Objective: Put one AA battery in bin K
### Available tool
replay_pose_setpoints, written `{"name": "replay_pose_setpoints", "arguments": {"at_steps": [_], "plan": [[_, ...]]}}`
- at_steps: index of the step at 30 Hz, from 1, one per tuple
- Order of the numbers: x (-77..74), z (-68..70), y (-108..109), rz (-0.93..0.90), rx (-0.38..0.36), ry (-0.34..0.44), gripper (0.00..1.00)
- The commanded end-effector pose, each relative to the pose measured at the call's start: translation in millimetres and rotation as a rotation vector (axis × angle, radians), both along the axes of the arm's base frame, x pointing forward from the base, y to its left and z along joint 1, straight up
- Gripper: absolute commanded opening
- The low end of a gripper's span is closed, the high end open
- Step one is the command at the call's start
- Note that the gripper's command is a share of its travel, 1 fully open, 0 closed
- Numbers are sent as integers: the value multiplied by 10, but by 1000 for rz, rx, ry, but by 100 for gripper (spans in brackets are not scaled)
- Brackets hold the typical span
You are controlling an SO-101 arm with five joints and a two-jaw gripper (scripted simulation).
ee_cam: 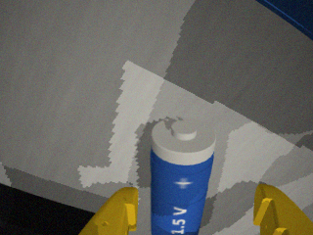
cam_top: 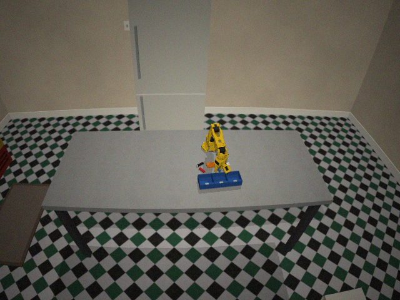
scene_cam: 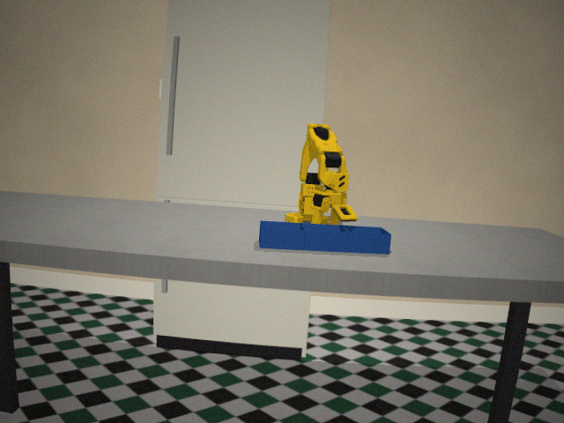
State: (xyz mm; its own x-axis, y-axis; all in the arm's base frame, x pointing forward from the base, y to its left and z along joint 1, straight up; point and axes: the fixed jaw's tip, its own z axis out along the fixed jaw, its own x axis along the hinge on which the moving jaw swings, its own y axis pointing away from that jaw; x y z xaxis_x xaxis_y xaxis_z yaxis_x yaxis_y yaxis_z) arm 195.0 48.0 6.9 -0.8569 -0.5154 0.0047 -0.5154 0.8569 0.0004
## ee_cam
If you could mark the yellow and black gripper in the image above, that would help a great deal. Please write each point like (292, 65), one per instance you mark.
(274, 212)

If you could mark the blue aa battery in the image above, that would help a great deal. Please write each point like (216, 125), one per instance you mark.
(182, 153)

